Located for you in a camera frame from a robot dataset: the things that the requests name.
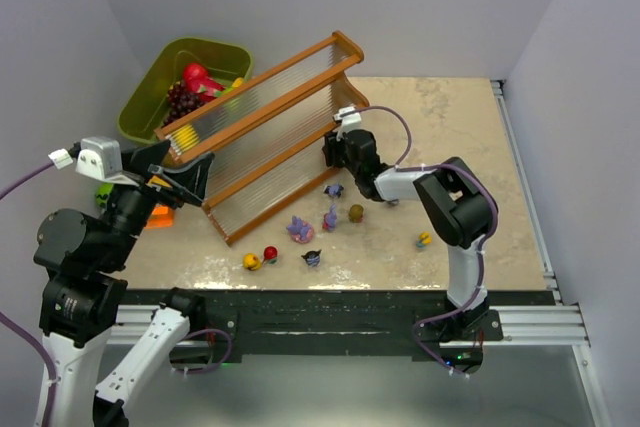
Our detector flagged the orange three-tier ribbed shelf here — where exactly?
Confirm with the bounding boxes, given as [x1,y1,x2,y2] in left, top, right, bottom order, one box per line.
[156,31,369,245]

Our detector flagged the purple bunny red bow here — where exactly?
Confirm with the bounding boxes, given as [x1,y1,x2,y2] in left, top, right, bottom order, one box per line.
[322,204,337,232]

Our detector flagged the purple figure pink donut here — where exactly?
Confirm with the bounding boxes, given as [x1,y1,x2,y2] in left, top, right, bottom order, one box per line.
[286,216,315,244]

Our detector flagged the black-headed purple striped figure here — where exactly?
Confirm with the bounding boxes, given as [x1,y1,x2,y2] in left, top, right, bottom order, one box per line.
[301,249,322,267]

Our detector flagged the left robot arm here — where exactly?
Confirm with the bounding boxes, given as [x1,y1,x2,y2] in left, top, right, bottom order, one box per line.
[34,143,214,426]

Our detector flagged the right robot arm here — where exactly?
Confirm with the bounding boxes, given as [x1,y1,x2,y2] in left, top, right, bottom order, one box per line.
[126,127,498,339]

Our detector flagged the green watermelon ball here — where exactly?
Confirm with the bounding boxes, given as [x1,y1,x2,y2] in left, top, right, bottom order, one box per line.
[94,183,114,210]

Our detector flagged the orange snack box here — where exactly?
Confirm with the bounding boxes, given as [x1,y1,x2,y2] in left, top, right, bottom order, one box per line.
[146,204,175,229]

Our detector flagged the yellow plastic lemon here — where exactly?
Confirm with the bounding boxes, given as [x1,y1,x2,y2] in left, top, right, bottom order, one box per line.
[171,124,200,151]

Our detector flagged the purple figure dark wings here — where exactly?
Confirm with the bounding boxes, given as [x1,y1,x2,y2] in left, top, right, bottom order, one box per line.
[323,183,344,198]

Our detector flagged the green plastic bin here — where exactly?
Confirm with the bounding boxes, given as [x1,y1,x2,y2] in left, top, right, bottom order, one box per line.
[118,37,253,145]

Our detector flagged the brown round toy figure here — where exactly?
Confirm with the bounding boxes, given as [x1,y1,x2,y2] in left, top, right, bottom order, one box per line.
[348,204,364,223]

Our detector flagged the dark purple grape bunch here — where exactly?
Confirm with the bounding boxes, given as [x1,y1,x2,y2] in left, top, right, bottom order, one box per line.
[162,80,205,126]

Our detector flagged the yellow duck toy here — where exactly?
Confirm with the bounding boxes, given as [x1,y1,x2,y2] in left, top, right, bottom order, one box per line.
[243,253,262,271]

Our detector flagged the red dragon fruit toy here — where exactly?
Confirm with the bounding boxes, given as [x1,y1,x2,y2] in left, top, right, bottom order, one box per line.
[182,63,225,102]

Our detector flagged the red heart toy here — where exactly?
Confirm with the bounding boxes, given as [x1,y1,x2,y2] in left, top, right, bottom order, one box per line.
[263,246,278,264]

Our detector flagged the yellow blue small duck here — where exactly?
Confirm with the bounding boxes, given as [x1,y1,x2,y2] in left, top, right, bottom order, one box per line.
[416,232,432,249]

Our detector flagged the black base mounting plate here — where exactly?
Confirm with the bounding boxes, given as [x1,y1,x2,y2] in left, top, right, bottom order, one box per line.
[114,289,557,363]

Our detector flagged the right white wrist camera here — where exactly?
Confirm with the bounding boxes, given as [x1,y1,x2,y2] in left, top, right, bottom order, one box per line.
[333,105,362,132]

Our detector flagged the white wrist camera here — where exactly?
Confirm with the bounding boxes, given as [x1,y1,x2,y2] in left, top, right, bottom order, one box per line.
[48,137,124,183]
[333,105,362,132]

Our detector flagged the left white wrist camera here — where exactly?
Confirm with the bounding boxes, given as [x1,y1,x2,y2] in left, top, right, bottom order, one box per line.
[48,137,124,183]

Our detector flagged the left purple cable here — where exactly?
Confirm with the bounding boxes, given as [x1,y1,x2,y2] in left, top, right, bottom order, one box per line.
[0,160,66,427]

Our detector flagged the aluminium frame rail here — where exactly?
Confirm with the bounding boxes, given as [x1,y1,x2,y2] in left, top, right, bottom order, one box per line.
[491,78,611,427]

